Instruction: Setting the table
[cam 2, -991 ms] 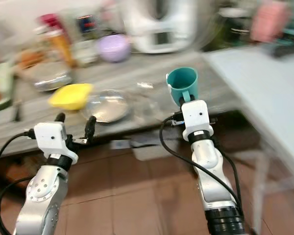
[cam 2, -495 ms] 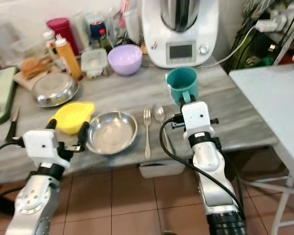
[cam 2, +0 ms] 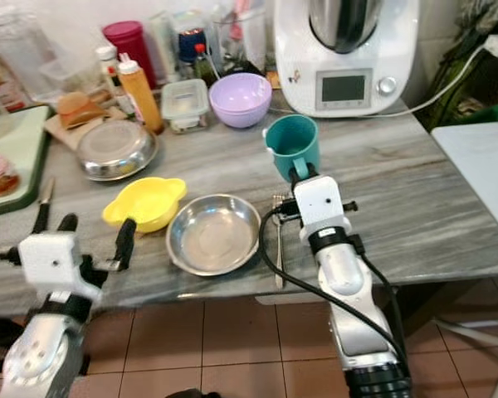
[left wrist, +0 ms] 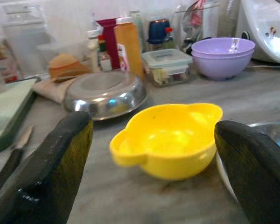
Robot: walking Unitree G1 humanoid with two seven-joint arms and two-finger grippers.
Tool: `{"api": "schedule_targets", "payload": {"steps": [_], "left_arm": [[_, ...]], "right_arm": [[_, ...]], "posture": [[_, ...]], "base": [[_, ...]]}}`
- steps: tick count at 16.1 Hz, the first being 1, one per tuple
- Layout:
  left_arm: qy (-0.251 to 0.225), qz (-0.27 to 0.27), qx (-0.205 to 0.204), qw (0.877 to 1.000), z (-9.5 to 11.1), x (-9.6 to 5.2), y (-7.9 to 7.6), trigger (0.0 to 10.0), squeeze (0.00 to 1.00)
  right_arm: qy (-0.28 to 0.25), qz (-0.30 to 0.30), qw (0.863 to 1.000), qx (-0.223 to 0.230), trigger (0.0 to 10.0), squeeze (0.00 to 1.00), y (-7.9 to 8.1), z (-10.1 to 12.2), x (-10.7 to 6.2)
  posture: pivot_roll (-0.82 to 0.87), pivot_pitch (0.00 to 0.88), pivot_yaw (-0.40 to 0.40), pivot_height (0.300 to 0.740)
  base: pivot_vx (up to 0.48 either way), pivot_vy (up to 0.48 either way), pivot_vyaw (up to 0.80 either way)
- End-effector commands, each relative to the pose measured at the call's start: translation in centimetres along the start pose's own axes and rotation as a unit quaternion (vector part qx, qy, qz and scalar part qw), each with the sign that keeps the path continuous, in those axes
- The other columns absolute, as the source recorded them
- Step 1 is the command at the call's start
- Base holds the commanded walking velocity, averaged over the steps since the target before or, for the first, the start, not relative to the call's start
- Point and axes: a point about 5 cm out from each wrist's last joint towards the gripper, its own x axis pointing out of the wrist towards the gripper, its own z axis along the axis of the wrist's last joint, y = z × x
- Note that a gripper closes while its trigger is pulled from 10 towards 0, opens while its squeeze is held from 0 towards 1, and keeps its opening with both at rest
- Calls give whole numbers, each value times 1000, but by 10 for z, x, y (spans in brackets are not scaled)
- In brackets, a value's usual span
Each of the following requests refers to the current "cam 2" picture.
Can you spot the dark red canister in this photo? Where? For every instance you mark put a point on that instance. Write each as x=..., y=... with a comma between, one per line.
x=126, y=41

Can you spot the orange sauce squeeze bottle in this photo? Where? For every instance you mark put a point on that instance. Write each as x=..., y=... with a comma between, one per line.
x=141, y=95

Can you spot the overturned steel bowl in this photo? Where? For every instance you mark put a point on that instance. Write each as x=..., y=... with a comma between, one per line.
x=116, y=149

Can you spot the white tray with green rim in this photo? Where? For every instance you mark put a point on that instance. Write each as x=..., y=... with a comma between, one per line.
x=29, y=149

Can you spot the small white-capped bottle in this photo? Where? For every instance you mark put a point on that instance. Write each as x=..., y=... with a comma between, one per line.
x=106, y=62

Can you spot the small brown bowl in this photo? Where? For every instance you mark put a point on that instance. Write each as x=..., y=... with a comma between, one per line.
x=80, y=108

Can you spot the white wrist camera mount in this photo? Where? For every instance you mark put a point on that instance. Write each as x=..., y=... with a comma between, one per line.
x=54, y=261
x=319, y=203

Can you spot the white plastic bin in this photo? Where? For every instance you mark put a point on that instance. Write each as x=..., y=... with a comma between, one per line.
x=282, y=298

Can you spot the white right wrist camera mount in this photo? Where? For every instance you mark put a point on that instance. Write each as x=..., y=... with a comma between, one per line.
x=319, y=203

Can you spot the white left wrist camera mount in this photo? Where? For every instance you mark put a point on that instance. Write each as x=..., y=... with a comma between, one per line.
x=54, y=261

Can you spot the clear glass bottle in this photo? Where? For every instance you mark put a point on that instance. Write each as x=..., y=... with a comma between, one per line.
x=21, y=50

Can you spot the teal mug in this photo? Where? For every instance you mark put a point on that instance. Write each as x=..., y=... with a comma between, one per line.
x=290, y=141

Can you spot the steel fork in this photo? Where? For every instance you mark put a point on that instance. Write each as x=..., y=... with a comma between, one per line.
x=278, y=207

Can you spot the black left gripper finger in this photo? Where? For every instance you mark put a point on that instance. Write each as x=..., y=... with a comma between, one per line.
x=126, y=240
x=67, y=224

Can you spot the wooden board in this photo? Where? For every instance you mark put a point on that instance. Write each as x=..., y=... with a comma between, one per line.
x=62, y=137

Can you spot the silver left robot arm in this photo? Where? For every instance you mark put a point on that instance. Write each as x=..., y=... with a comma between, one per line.
x=41, y=356

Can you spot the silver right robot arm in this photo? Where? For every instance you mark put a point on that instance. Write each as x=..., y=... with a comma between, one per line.
x=344, y=278

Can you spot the clear measuring jug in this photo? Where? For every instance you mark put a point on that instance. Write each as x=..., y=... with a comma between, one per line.
x=241, y=41

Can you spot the clear plastic jar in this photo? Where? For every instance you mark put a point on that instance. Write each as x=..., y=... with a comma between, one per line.
x=70, y=79

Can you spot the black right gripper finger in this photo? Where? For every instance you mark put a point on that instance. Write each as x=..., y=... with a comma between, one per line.
x=289, y=186
x=309, y=172

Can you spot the yellow plastic bowl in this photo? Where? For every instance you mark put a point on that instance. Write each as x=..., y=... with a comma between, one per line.
x=145, y=203

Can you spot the clear lidded food container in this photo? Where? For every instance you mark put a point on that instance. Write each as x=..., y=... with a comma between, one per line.
x=184, y=104

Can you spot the shallow steel plate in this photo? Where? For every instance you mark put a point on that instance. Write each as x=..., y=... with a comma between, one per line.
x=212, y=236

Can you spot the purple bowl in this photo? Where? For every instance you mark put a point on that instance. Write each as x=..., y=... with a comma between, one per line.
x=241, y=99

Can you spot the blue-lidded jar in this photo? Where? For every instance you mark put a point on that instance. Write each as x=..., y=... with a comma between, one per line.
x=191, y=46

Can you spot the white kitchen machine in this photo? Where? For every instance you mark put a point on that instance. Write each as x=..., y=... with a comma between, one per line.
x=398, y=41

